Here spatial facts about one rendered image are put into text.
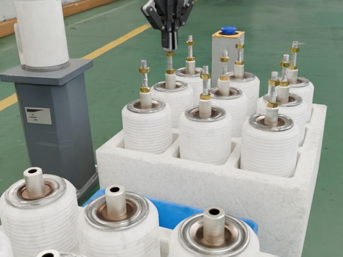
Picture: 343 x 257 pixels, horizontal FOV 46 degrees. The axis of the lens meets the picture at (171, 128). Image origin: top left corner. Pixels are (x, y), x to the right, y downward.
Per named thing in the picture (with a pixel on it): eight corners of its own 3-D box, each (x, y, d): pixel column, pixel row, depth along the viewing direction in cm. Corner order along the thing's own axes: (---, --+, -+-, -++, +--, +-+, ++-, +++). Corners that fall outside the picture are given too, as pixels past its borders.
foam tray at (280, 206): (103, 226, 85) (94, 150, 78) (175, 147, 117) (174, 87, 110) (296, 278, 71) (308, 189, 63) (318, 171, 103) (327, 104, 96)
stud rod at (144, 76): (149, 99, 78) (147, 60, 75) (145, 100, 77) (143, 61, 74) (146, 98, 78) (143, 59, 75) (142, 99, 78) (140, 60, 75)
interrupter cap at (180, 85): (147, 92, 87) (147, 88, 86) (162, 81, 93) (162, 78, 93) (180, 95, 84) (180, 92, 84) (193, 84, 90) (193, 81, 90)
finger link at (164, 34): (165, 21, 83) (165, 46, 85) (154, 23, 81) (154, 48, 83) (170, 22, 82) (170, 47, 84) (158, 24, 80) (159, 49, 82)
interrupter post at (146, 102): (143, 110, 77) (142, 94, 76) (138, 106, 79) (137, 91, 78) (154, 108, 78) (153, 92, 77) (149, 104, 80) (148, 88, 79)
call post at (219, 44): (210, 143, 119) (211, 36, 107) (217, 133, 125) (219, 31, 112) (234, 146, 117) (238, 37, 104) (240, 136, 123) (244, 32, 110)
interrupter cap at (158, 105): (135, 118, 74) (134, 114, 74) (121, 105, 80) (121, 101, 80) (172, 110, 77) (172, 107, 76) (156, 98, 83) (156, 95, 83)
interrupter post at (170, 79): (163, 89, 88) (163, 74, 87) (167, 85, 90) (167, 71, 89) (173, 90, 87) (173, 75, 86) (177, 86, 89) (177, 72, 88)
